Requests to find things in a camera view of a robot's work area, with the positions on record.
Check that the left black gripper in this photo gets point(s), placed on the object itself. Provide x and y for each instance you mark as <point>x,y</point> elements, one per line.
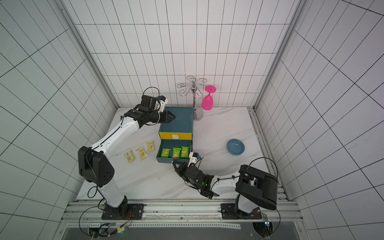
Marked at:
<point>167,118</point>

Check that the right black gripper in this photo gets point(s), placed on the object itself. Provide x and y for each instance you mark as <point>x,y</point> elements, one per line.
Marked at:
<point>183,168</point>

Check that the yellow top drawer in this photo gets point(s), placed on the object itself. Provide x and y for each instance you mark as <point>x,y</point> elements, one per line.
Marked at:
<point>176,136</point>

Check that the teal drawer cabinet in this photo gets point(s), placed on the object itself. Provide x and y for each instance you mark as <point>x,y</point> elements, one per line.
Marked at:
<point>183,123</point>

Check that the yellow cookie packet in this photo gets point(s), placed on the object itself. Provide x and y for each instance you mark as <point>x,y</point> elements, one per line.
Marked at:
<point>150,145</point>
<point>142,153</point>
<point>130,156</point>

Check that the green cookie packet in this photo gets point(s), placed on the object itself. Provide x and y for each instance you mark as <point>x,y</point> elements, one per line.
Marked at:
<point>165,153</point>
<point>176,153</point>
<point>185,152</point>

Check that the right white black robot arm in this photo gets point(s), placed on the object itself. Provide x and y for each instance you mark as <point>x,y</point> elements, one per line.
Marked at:
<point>255,189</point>

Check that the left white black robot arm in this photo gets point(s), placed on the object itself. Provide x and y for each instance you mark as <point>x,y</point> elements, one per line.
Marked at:
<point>94,161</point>

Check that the chrome glass holder stand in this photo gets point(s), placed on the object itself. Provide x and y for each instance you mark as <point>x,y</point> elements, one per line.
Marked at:
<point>191,85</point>

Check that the pink plastic wine glass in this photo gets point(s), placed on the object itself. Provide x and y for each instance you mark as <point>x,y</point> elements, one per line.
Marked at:
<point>208,100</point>

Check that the blue ceramic bowl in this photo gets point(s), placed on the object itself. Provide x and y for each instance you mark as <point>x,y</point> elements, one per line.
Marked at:
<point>235,147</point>

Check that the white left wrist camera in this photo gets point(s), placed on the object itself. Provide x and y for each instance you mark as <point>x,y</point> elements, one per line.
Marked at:
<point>162,103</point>

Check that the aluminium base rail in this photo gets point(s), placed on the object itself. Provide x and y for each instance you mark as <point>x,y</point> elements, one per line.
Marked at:
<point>176,213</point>

